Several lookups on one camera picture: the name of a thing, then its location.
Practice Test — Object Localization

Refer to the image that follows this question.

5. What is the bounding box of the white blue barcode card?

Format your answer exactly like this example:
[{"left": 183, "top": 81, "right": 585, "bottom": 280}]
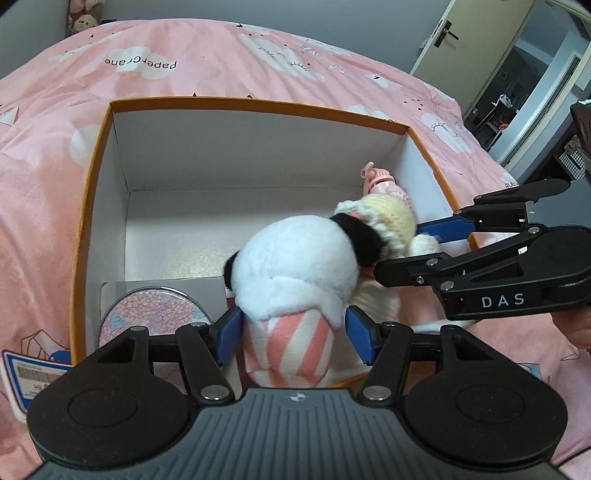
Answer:
[{"left": 0, "top": 349, "right": 75, "bottom": 423}]

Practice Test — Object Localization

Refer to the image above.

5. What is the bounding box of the dark shelf unit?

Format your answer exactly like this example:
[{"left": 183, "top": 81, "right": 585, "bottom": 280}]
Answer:
[{"left": 536, "top": 99, "right": 591, "bottom": 185}]

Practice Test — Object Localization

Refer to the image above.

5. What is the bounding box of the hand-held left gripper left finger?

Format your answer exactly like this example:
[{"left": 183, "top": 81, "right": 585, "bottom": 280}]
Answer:
[{"left": 99, "top": 307, "right": 244, "bottom": 403}]

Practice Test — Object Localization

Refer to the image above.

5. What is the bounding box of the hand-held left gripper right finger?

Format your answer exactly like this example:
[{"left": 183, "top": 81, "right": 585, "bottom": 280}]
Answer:
[{"left": 345, "top": 307, "right": 485, "bottom": 401}]

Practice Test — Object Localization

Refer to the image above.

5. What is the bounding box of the panda plush with knit hat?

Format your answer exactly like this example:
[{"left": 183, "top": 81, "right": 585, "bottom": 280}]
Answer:
[{"left": 222, "top": 194, "right": 476, "bottom": 388}]

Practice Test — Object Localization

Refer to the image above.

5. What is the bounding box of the white woven storage basket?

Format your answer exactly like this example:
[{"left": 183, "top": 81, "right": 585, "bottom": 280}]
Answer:
[{"left": 558, "top": 150, "right": 589, "bottom": 180}]

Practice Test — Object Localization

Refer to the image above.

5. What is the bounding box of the pink printed blanket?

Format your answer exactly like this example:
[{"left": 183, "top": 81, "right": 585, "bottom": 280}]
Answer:
[{"left": 0, "top": 18, "right": 591, "bottom": 467}]

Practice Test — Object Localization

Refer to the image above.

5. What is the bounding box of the round pink patterned tin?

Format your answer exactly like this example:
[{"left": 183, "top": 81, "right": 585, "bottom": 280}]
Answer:
[{"left": 98, "top": 287, "right": 214, "bottom": 352}]

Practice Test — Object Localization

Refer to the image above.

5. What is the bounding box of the white room door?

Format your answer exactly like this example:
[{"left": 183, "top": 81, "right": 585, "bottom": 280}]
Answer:
[{"left": 409, "top": 0, "right": 536, "bottom": 121}]

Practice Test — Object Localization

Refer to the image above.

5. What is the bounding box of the pink plush toy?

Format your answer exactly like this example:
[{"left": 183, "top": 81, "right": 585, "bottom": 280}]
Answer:
[{"left": 68, "top": 0, "right": 107, "bottom": 16}]

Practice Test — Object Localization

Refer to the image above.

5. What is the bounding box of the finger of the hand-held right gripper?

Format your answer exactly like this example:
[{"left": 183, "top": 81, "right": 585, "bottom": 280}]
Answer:
[
  {"left": 373, "top": 226, "right": 546, "bottom": 289},
  {"left": 416, "top": 179, "right": 572, "bottom": 244}
]

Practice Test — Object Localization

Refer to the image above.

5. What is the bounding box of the white door frame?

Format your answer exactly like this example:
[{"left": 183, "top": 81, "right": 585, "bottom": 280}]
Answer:
[{"left": 489, "top": 0, "right": 591, "bottom": 174}]

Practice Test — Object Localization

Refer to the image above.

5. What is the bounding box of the person's right hand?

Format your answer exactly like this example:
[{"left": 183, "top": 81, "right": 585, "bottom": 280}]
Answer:
[{"left": 553, "top": 308, "right": 591, "bottom": 354}]

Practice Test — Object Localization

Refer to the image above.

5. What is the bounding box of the black door handle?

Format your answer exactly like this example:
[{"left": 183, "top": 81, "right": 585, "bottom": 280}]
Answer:
[{"left": 434, "top": 19, "right": 460, "bottom": 47}]

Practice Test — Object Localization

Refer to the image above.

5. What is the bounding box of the orange cardboard box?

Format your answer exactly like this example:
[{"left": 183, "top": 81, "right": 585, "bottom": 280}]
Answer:
[{"left": 69, "top": 96, "right": 483, "bottom": 388}]

